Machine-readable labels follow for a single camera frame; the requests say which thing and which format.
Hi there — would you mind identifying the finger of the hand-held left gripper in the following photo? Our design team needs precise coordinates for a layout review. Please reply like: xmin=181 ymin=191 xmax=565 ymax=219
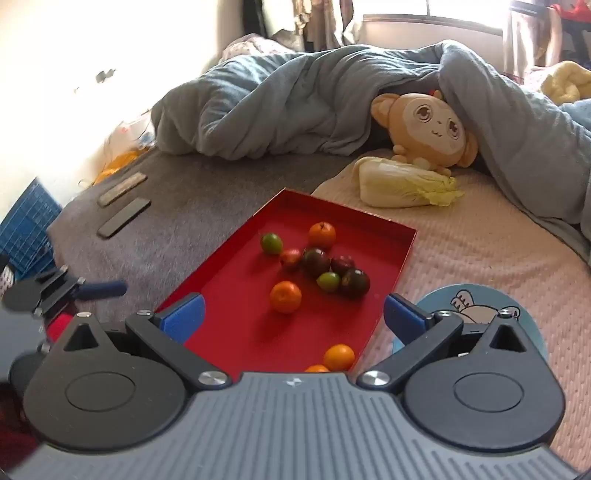
xmin=34 ymin=265 xmax=129 ymax=318

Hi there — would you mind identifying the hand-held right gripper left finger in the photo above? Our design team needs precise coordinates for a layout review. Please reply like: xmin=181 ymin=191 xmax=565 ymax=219
xmin=53 ymin=293 xmax=232 ymax=394

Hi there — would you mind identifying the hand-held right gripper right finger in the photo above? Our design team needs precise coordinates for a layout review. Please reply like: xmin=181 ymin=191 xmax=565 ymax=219
xmin=357 ymin=293 xmax=539 ymax=394

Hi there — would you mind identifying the blue cartoon print plate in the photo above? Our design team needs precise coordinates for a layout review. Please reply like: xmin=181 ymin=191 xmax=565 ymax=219
xmin=390 ymin=284 xmax=550 ymax=370

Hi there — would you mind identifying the red rectangular tray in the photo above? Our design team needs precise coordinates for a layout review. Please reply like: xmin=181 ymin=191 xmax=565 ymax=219
xmin=154 ymin=188 xmax=417 ymax=383

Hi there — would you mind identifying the dark purple tomato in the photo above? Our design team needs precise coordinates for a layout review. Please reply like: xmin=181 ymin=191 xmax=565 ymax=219
xmin=301 ymin=248 xmax=331 ymax=278
xmin=339 ymin=268 xmax=371 ymax=298

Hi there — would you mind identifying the tangerine with green stem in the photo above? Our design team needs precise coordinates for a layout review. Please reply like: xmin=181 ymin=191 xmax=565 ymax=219
xmin=308 ymin=222 xmax=337 ymax=250

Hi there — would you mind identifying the blue plastic crate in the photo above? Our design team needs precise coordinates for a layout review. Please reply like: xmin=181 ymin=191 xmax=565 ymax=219
xmin=0 ymin=178 xmax=63 ymax=280

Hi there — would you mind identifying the dark grey flat bar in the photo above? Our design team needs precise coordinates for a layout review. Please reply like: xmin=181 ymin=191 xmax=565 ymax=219
xmin=96 ymin=198 xmax=152 ymax=239

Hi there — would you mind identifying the pink textured bedspread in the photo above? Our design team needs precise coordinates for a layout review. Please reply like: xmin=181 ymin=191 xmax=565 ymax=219
xmin=311 ymin=148 xmax=591 ymax=462

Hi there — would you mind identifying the light grey flat bar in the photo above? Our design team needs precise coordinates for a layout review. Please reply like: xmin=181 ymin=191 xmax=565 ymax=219
xmin=97 ymin=172 xmax=148 ymax=206

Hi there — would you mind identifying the grey bed blanket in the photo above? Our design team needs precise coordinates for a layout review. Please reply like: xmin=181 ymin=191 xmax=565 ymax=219
xmin=46 ymin=148 xmax=370 ymax=324

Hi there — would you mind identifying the orange plastic bag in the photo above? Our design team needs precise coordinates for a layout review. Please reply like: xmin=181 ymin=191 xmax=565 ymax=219
xmin=92 ymin=150 xmax=141 ymax=185

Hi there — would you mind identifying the napa cabbage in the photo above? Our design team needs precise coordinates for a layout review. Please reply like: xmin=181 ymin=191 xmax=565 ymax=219
xmin=353 ymin=157 xmax=465 ymax=208

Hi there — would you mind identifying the clear plastic bag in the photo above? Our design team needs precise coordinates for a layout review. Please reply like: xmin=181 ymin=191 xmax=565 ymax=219
xmin=104 ymin=117 xmax=155 ymax=158

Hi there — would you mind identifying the orange monkey plush toy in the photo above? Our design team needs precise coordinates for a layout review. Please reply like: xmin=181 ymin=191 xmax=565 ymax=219
xmin=370 ymin=90 xmax=479 ymax=176

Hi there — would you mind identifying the blue-grey duvet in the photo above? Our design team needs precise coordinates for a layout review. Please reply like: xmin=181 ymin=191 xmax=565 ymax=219
xmin=151 ymin=41 xmax=591 ymax=268

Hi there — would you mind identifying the pink floral pillow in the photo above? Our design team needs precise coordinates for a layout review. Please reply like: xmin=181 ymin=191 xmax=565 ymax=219
xmin=219 ymin=34 xmax=305 ymax=63

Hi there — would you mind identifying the yellow plush cloth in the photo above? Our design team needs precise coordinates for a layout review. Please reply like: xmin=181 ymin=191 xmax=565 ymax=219
xmin=540 ymin=60 xmax=591 ymax=106

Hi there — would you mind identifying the window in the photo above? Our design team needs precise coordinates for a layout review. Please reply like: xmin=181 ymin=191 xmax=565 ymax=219
xmin=362 ymin=0 xmax=506 ymax=38

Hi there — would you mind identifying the patterned hanging curtain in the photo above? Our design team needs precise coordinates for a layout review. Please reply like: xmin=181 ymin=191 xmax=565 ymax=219
xmin=256 ymin=0 xmax=365 ymax=54

